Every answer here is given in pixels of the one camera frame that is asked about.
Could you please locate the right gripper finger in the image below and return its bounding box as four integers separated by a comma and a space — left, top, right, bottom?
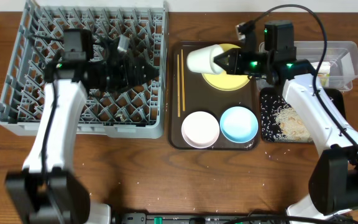
213, 61, 234, 75
214, 49, 233, 62

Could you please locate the white cup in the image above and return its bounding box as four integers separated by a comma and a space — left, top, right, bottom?
186, 44, 224, 75

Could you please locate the light blue bowl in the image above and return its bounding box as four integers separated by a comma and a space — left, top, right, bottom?
219, 106, 259, 144

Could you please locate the rice food waste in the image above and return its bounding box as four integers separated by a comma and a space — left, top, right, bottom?
261, 93, 313, 143

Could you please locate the white paper napkin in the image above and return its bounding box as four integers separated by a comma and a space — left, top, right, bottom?
311, 62, 331, 75

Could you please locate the green snack wrapper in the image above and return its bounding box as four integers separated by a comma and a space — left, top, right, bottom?
318, 74, 330, 88

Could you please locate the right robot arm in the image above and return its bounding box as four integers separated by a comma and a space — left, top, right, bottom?
213, 21, 358, 220

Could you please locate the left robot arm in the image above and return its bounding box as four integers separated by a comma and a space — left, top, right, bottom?
5, 29, 159, 223

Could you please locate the grey dishwasher rack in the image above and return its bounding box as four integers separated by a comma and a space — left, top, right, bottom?
0, 1, 168, 139

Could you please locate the black waste tray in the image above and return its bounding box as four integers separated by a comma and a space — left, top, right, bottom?
259, 86, 346, 144

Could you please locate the yellow plate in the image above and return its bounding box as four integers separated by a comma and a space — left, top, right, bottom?
201, 43, 251, 91

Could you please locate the right wooden chopstick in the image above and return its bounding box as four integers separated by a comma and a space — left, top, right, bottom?
181, 49, 186, 111

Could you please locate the wooden chopstick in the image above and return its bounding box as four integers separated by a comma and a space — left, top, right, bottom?
177, 55, 181, 118
181, 49, 186, 111

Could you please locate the dark brown serving tray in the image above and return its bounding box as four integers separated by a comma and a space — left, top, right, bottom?
168, 41, 260, 150

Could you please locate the left wooden chopstick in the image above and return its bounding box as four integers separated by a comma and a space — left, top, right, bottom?
177, 55, 181, 118

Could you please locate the clear plastic bin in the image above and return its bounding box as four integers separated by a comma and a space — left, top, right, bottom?
258, 40, 358, 92

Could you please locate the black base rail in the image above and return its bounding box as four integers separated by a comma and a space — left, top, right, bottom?
110, 213, 358, 224

